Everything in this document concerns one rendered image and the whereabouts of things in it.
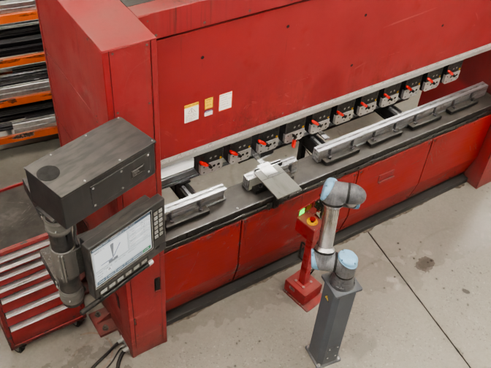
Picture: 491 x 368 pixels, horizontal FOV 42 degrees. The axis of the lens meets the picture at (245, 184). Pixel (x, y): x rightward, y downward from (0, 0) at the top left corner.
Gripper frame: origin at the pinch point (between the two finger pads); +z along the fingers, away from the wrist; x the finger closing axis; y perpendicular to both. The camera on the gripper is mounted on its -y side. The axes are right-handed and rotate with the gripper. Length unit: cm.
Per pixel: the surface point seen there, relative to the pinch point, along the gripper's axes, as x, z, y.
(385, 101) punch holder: -75, -46, 27
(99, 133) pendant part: 137, -118, 38
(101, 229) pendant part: 151, -82, 18
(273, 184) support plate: 23.4, -23.9, 27.7
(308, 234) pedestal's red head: 15.2, 1.2, -2.2
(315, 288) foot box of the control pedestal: 3, 61, -13
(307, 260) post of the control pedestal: 7.9, 34.2, -3.3
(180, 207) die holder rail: 79, -19, 50
